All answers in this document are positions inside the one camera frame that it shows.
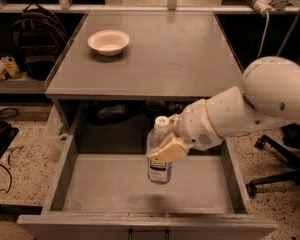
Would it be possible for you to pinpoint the black drawer handle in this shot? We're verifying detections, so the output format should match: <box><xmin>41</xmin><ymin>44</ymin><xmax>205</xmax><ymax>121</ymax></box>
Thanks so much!
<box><xmin>127</xmin><ymin>229</ymin><xmax>170</xmax><ymax>240</ymax></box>

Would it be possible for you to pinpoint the white power cable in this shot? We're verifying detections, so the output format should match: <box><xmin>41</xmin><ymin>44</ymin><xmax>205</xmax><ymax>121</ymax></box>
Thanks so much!
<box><xmin>256</xmin><ymin>10</ymin><xmax>271</xmax><ymax>60</ymax></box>

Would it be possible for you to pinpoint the clear plastic water bottle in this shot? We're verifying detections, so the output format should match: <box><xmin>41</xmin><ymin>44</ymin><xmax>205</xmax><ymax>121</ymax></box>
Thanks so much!
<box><xmin>146</xmin><ymin>116</ymin><xmax>172</xmax><ymax>185</ymax></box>

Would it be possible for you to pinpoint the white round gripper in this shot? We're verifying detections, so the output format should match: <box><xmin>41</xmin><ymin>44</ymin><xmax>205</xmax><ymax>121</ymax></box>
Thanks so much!
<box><xmin>146</xmin><ymin>99</ymin><xmax>223</xmax><ymax>162</ymax></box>

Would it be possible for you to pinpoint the white power strip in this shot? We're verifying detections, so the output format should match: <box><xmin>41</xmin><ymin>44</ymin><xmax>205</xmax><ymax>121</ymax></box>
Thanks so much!
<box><xmin>246</xmin><ymin>0</ymin><xmax>274</xmax><ymax>15</ymax></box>

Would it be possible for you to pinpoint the open grey top drawer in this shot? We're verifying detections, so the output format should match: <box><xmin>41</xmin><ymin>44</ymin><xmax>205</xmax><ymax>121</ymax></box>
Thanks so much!
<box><xmin>18</xmin><ymin>139</ymin><xmax>277</xmax><ymax>240</ymax></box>

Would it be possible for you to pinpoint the white paper bowl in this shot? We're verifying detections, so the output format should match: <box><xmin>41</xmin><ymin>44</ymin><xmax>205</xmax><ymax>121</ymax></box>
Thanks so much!
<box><xmin>87</xmin><ymin>30</ymin><xmax>130</xmax><ymax>57</ymax></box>

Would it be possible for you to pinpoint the dark backpack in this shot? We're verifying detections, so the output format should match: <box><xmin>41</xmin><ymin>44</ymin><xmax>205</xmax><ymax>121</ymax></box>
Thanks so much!
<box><xmin>11</xmin><ymin>3</ymin><xmax>69</xmax><ymax>80</ymax></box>

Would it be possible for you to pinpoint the grey cabinet with top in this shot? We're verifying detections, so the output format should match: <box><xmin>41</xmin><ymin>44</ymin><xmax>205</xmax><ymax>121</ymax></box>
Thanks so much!
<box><xmin>46</xmin><ymin>11</ymin><xmax>242</xmax><ymax>154</ymax></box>

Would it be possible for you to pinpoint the black floor cable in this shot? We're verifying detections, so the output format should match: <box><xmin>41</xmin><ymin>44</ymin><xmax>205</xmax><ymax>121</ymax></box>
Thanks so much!
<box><xmin>0</xmin><ymin>155</ymin><xmax>14</xmax><ymax>194</ymax></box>

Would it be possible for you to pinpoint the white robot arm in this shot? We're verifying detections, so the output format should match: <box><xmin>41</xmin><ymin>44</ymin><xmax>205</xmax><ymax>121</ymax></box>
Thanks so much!
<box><xmin>146</xmin><ymin>56</ymin><xmax>300</xmax><ymax>162</ymax></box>

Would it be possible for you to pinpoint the black office chair base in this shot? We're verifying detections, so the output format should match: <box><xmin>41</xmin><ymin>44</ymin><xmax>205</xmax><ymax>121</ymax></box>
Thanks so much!
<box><xmin>245</xmin><ymin>134</ymin><xmax>300</xmax><ymax>198</ymax></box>

